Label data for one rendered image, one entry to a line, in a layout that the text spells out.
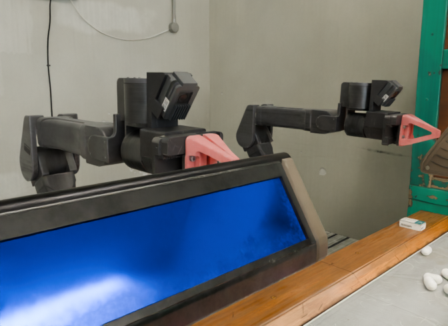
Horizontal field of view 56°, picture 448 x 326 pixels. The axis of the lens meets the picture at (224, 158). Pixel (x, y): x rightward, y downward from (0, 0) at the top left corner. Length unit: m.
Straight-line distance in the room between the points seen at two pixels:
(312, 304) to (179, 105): 0.49
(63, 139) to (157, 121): 0.24
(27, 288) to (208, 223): 0.10
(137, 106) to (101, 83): 2.05
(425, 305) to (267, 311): 0.32
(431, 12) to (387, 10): 0.90
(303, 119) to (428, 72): 0.52
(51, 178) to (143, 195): 0.62
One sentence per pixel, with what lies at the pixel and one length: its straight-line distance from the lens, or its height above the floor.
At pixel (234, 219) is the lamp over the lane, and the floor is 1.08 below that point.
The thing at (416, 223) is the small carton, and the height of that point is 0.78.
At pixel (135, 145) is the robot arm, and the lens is 0.56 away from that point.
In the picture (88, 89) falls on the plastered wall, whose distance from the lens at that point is 2.56.
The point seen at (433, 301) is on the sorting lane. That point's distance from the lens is 0.97.
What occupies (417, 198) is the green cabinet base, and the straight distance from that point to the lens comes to 1.52.
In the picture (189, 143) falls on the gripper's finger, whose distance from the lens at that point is 0.48.
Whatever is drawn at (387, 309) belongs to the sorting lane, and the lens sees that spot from 0.91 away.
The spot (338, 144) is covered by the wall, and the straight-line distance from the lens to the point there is 2.48.
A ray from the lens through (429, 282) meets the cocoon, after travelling 1.00.
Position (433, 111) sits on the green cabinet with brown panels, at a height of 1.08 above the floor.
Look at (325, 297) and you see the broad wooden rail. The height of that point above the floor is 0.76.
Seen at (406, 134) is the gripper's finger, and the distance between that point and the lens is 0.99.
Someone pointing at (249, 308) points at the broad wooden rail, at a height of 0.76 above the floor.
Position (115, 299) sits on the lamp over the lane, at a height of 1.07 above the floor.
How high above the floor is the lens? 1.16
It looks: 10 degrees down
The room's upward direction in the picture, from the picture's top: straight up
